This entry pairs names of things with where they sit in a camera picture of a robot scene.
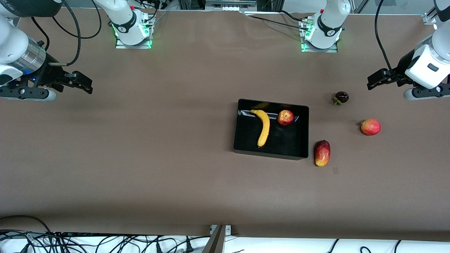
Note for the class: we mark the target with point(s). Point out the dark purple mangosteen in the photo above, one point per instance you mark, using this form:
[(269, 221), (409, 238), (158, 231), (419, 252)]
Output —
[(341, 96)]

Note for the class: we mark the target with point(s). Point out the red apple on table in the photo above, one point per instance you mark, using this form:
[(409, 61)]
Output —
[(371, 127)]

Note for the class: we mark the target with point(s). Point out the aluminium corner profile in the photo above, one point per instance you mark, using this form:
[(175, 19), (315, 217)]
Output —
[(429, 17)]

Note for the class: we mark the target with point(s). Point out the yellow banana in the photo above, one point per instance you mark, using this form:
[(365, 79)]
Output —
[(264, 128)]

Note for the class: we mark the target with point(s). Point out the red yellow mango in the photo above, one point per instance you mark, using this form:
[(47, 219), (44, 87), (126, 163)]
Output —
[(322, 153)]

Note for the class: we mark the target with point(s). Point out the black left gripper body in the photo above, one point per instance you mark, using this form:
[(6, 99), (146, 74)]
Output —
[(403, 67)]

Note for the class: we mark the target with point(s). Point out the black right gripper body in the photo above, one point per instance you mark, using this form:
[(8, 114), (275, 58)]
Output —
[(50, 75)]

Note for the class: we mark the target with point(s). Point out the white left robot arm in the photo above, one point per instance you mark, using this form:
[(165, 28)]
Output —
[(330, 24)]

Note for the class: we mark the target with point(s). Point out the grey metal post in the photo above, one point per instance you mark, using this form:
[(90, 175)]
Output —
[(214, 242)]

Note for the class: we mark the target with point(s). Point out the aluminium frame with power strip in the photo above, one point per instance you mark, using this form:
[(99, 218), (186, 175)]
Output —
[(228, 4)]

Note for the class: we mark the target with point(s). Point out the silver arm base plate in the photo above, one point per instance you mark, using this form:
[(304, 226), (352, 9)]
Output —
[(330, 50), (121, 45)]

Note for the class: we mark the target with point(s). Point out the red apple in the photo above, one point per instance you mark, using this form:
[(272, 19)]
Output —
[(285, 117), (371, 127)]

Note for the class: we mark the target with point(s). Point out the silver metal bracket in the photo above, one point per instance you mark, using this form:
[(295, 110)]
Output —
[(227, 229)]

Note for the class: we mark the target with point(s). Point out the table cover sheet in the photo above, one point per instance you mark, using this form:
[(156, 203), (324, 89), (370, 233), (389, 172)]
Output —
[(140, 158)]

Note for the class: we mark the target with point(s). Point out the black rectangular tray box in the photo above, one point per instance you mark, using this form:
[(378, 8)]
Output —
[(281, 140)]

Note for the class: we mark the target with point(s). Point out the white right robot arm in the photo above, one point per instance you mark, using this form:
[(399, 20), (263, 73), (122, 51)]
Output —
[(10, 45)]

